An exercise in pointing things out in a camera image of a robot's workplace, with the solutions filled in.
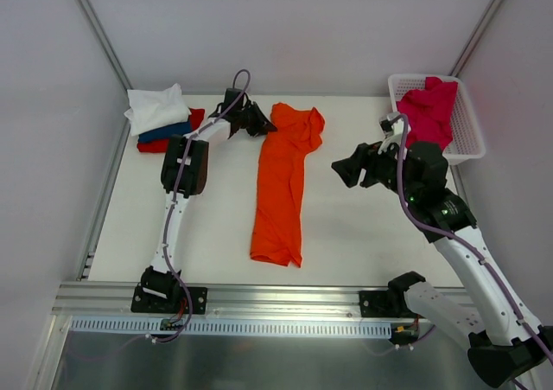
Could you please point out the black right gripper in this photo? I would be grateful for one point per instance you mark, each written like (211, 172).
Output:
(365, 165)

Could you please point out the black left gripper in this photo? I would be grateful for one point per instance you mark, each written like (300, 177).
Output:
(244, 117)

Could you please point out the orange t-shirt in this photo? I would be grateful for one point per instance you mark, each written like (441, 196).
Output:
(277, 231)

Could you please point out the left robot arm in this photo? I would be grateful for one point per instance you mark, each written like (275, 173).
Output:
(184, 176)

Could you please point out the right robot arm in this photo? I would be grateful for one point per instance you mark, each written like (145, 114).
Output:
(501, 337)

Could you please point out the red folded t-shirt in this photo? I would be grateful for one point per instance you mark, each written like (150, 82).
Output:
(196, 117)

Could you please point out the magenta crumpled t-shirt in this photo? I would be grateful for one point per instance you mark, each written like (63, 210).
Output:
(429, 112)

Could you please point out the blue folded t-shirt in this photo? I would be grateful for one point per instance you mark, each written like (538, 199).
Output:
(165, 132)

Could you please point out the white plastic basket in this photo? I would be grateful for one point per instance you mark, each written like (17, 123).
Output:
(467, 141)

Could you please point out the white folded t-shirt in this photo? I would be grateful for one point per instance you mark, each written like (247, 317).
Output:
(150, 110)

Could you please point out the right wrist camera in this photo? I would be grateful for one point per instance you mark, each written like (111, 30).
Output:
(395, 127)

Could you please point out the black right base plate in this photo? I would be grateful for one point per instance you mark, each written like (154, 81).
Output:
(380, 303)

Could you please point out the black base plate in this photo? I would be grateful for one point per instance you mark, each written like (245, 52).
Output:
(147, 302)
(380, 303)

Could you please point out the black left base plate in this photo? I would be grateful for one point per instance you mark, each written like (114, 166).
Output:
(147, 302)

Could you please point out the white slotted cable duct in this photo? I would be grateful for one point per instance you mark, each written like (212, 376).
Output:
(231, 327)

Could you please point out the aluminium mounting rail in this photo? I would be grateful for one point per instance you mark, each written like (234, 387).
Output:
(260, 302)

